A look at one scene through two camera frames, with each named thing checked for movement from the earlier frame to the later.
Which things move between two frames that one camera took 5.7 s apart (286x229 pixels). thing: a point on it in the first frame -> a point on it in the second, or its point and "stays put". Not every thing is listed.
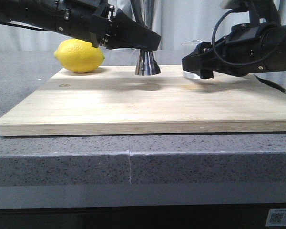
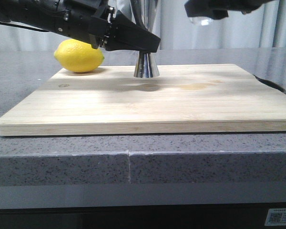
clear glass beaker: x=188 y=47 -> x=201 y=20
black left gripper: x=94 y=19 stays put
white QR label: x=281 y=217 stays put
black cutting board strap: x=273 y=84 stays put
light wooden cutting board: x=114 y=100 stays put
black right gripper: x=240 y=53 -> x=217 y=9
